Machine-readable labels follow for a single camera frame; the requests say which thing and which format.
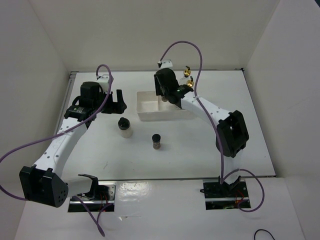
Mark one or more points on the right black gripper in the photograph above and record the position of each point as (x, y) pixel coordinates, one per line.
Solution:
(158, 90)

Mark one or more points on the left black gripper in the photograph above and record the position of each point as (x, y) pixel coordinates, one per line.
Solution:
(117, 107)

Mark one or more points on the spice jar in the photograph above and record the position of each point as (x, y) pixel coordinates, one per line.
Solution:
(156, 141)
(164, 99)

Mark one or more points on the glass oil bottle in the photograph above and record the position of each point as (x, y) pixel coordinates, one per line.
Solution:
(190, 82)
(186, 73)

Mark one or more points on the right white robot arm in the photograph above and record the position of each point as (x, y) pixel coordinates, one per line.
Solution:
(230, 127)

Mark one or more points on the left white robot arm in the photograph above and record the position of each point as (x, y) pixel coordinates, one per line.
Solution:
(42, 182)

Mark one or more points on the white divided organizer tray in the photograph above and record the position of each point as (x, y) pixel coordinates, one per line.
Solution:
(151, 108)

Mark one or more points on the white salt shaker black cap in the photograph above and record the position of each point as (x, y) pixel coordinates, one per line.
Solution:
(124, 126)

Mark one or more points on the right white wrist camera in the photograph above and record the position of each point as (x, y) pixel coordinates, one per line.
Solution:
(165, 64)

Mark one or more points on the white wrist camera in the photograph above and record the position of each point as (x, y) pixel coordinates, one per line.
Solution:
(105, 81)
(165, 64)

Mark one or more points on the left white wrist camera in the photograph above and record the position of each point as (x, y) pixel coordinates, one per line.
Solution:
(105, 81)

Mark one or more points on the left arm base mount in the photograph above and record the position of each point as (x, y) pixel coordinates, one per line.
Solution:
(103, 199)

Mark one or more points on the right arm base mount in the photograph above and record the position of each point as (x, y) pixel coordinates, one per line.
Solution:
(218, 197)

